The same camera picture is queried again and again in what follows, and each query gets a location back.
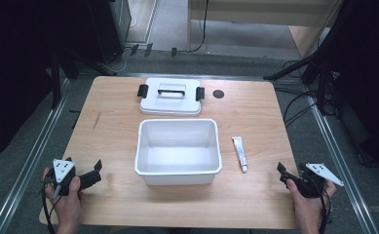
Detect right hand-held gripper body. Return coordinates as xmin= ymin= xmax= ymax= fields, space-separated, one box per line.
xmin=297 ymin=161 xmax=345 ymax=200

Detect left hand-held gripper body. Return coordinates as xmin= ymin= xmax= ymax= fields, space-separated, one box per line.
xmin=45 ymin=157 xmax=83 ymax=198

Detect white ointment tube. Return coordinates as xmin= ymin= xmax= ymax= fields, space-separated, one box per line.
xmin=231 ymin=136 xmax=248 ymax=174

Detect white plastic storage box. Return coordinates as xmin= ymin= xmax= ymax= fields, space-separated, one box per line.
xmin=133 ymin=118 xmax=223 ymax=187

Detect white lid with black handle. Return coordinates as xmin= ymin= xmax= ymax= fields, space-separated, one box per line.
xmin=136 ymin=77 xmax=207 ymax=117

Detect person's right hand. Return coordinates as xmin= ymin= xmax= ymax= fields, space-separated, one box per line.
xmin=285 ymin=177 xmax=338 ymax=220

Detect person's left hand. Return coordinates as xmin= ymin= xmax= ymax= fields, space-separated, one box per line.
xmin=42 ymin=167 xmax=85 ymax=219

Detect black tripod stand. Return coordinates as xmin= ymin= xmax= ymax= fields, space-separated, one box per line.
xmin=47 ymin=45 xmax=117 ymax=110

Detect black computer tower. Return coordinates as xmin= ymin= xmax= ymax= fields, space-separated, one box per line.
xmin=85 ymin=0 xmax=133 ymax=65

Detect light wooden desk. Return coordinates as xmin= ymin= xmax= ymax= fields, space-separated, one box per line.
xmin=186 ymin=0 xmax=342 ymax=59

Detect metal floor rail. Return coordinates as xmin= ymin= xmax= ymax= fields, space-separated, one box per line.
xmin=305 ymin=94 xmax=379 ymax=234
xmin=0 ymin=77 xmax=72 ymax=234

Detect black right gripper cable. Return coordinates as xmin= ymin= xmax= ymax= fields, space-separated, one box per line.
xmin=317 ymin=186 xmax=333 ymax=234

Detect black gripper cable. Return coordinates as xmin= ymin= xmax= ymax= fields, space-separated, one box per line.
xmin=40 ymin=176 xmax=63 ymax=234
xmin=317 ymin=186 xmax=333 ymax=234

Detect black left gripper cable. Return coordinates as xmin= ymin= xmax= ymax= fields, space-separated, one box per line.
xmin=40 ymin=176 xmax=63 ymax=234

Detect black floor cables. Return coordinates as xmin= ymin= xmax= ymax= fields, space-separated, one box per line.
xmin=282 ymin=58 xmax=328 ymax=129

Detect white floor cable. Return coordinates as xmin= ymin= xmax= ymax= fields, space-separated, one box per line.
xmin=100 ymin=48 xmax=129 ymax=74

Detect black stand with cables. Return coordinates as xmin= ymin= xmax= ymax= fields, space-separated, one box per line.
xmin=262 ymin=0 xmax=379 ymax=116

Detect black hanging cable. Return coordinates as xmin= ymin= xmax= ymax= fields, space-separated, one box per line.
xmin=191 ymin=0 xmax=209 ymax=54

